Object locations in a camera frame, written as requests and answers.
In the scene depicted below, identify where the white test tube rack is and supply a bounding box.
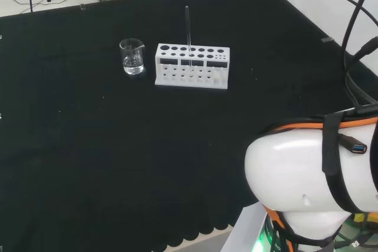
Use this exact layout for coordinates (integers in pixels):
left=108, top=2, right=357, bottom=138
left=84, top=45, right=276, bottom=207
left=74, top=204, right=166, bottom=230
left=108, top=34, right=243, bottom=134
left=154, top=42, right=231, bottom=90

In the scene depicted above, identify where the clear glass rod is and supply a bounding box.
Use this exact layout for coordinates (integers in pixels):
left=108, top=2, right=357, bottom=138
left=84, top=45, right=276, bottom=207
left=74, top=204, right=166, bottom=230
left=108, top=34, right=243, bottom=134
left=184, top=5, right=194, bottom=73

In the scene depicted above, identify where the small clear glass beaker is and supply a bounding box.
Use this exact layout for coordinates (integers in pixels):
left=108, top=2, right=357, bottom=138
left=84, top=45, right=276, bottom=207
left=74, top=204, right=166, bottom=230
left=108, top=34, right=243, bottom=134
left=119, top=38, right=145, bottom=76

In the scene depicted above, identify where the black bench cloth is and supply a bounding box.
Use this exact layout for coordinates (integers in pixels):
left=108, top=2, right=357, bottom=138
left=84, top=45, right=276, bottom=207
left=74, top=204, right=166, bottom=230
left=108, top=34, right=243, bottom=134
left=0, top=0, right=378, bottom=252

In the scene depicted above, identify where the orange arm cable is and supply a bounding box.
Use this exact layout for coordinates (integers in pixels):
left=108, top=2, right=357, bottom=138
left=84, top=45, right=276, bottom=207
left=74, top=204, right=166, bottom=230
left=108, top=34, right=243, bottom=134
left=273, top=115, right=378, bottom=131

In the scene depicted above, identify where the black USB cable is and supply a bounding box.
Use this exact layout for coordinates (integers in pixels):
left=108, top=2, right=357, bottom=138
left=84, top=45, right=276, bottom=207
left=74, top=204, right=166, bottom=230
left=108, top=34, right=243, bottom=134
left=337, top=133, right=369, bottom=156

